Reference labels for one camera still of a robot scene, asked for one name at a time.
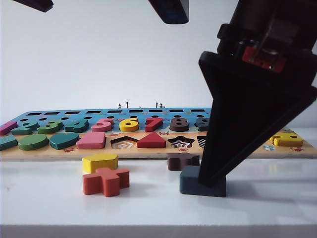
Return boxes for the teal number four piece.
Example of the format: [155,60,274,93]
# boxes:
[64,119,90,134]

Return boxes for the yellow pentagon block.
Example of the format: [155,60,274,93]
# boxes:
[82,153,119,174]

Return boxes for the pink number one piece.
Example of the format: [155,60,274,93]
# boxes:
[0,120,19,136]

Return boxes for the teal number two piece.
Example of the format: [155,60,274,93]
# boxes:
[10,119,40,136]

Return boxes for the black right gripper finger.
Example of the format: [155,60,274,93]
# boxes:
[202,85,317,187]
[198,51,311,180]

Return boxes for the teal rectangle block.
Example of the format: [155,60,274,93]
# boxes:
[0,134,18,152]

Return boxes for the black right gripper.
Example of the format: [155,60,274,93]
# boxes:
[215,0,317,87]

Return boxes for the pink trapezoid block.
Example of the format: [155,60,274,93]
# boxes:
[76,131,107,150]

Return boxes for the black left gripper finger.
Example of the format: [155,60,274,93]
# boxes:
[11,0,54,13]
[148,0,190,25]

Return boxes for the brown star block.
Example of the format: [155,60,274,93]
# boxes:
[167,152,201,172]

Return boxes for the wooden number shape puzzle board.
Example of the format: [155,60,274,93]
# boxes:
[0,107,317,161]

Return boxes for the dark grey number nine piece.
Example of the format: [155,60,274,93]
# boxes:
[195,117,211,132]

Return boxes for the dark grey square block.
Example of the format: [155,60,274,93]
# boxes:
[179,165,227,198]

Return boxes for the yellow equals sign piece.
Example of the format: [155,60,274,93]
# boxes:
[269,132,305,147]

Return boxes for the yellow number six piece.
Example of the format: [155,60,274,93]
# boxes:
[118,117,140,133]

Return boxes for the pink number five piece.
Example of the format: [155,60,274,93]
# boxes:
[91,117,115,133]

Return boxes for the red triangle block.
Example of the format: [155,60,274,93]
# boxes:
[136,131,167,149]

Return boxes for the teal heart block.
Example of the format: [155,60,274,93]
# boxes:
[49,132,81,151]

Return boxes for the orange cross block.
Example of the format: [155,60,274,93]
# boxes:
[82,167,130,198]

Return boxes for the brown number eight piece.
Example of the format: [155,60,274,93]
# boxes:
[169,117,192,132]

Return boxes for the green oval block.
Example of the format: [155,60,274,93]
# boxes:
[17,133,50,151]

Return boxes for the red number seven piece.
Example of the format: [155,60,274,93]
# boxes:
[145,117,164,133]

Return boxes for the green number three piece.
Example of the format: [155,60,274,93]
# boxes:
[37,119,64,135]

